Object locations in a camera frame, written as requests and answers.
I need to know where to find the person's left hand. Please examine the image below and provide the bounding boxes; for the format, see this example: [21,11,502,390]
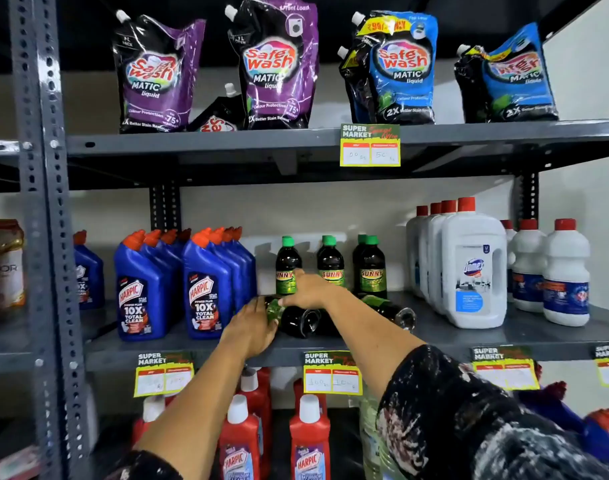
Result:
[219,296,281,361]

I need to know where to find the person's right hand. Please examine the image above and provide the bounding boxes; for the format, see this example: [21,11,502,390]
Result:
[278,267,346,313]

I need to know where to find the dark cleaner bottle green cap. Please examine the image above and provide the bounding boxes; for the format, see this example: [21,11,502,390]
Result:
[264,294,341,341]
[359,293,418,331]

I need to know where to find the row of dark green-capped bottles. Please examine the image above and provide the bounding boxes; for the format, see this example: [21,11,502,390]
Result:
[276,234,388,301]

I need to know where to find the row of blue cleaner bottles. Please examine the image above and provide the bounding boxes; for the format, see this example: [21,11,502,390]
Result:
[73,226,258,342]
[514,362,609,468]

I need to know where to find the row of red cleaner bottles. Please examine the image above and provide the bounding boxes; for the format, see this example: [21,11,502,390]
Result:
[132,367,331,480]

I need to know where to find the clear pale liquid bottle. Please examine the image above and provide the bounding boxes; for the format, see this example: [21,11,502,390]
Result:
[359,392,408,480]

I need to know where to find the grey metal shelf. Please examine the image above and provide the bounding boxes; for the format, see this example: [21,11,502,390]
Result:
[32,0,609,480]

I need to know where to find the small white bottle red cap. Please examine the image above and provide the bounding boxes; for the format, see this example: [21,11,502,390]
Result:
[512,218,548,313]
[500,219,516,303]
[543,218,591,327]

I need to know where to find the person's right forearm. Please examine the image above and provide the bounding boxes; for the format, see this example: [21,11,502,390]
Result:
[324,287,428,401]

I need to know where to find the person's left forearm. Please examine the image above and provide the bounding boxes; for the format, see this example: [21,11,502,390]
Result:
[134,339,255,480]

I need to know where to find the white plastic canister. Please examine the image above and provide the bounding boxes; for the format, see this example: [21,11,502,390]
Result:
[86,384,100,451]

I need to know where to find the black red detergent pouch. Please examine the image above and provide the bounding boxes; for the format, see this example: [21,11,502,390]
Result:
[186,83,245,133]

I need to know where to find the dark detergent refill pouch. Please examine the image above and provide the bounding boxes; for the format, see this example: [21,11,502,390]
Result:
[337,44,375,125]

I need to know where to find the blue detergent refill pouch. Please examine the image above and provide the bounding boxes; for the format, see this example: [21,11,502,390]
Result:
[352,10,439,125]
[454,22,559,124]

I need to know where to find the gold brown white pouch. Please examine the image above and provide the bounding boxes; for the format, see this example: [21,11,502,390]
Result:
[0,218,26,321]

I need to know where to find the grey perforated metal rack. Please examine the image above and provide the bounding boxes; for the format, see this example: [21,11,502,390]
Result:
[0,0,53,480]

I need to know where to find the pink packet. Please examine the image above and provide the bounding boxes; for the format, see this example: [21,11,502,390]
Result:
[0,447,40,480]

